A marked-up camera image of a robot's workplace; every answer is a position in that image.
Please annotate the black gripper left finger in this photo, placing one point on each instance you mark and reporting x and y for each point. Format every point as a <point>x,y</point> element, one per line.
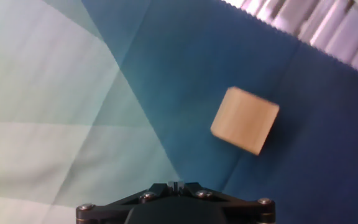
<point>110,211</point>

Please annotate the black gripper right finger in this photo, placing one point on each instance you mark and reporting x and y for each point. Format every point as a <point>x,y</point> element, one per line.
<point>247,210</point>

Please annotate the small wooden cube block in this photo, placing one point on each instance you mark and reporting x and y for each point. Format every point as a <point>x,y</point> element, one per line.
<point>244,121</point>

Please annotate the blue green gradient tablecloth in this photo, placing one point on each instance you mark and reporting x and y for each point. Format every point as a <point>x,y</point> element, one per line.
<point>104,109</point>

